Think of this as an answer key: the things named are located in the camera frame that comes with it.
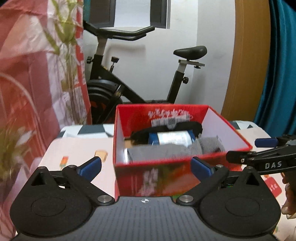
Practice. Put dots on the teal blue curtain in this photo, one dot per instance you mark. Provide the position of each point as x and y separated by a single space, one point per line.
276 110

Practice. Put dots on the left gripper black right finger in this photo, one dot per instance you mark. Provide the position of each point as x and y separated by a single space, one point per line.
210 178

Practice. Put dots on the red strawberry cardboard box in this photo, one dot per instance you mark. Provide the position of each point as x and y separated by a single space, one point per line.
167 177

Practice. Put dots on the dark framed window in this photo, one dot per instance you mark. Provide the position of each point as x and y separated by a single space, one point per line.
120 13

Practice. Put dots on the brown wooden door frame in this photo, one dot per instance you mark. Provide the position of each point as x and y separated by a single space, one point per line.
250 60

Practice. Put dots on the grey knitted cloth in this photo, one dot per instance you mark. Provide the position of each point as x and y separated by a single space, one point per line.
201 146

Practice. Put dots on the black blue item in box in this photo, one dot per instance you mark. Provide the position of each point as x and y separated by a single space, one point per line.
183 133

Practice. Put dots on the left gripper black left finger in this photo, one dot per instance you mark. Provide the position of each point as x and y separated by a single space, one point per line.
80 178

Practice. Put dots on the red floral backdrop cloth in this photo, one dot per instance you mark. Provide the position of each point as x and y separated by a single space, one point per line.
43 87

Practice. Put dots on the person's right hand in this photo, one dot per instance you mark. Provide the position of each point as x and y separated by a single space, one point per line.
288 208

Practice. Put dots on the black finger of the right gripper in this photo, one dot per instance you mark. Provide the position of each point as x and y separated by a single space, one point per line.
241 157
275 142

